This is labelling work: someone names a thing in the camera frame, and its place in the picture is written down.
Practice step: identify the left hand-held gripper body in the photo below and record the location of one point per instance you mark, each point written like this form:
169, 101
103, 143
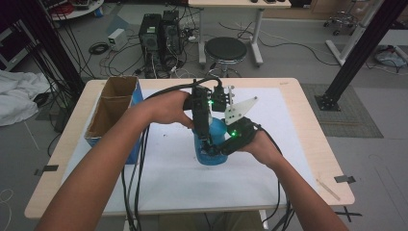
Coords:
201, 112

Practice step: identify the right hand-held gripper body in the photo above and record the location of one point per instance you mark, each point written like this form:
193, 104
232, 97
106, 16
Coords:
242, 131

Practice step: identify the blue plastic bottle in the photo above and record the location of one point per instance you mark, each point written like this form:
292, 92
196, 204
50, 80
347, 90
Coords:
218, 128

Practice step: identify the person's right hand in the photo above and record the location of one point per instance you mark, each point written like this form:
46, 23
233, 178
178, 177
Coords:
263, 150

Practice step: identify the person's left hand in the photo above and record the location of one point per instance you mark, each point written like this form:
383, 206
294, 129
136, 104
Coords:
166, 109

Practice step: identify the white table mat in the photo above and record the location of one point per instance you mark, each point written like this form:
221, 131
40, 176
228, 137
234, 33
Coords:
179, 183

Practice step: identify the black round stool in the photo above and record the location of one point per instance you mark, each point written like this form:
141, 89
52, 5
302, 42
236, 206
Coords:
225, 48

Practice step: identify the black computer tower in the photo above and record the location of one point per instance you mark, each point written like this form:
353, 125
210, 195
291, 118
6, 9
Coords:
170, 32
150, 38

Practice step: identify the blue cardboard box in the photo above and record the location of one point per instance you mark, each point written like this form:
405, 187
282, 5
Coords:
112, 102

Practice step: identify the thin wooden stick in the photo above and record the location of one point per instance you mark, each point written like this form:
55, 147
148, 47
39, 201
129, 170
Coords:
327, 189

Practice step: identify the small white device box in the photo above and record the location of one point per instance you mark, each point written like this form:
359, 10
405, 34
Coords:
117, 39

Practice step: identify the grey floor mat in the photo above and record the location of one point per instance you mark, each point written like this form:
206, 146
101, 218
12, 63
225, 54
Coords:
352, 115

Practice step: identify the black tape piece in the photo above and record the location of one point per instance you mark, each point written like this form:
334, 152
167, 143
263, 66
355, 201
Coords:
48, 169
344, 179

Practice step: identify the white-legged desk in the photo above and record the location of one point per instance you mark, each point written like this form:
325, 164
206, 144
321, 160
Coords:
239, 3

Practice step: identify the black tape cross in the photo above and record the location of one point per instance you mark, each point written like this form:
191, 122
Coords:
348, 214

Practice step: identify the office chair base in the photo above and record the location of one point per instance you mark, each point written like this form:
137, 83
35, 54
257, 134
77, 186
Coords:
341, 20

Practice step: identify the white metal stand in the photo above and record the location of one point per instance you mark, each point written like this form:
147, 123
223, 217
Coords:
356, 35

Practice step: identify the round white table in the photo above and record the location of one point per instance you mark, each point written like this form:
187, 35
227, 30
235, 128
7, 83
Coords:
80, 12

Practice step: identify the white cloth heap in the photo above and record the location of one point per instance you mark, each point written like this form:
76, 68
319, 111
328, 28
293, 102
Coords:
16, 96

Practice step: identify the black metal stand post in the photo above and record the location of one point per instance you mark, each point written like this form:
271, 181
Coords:
359, 54
54, 48

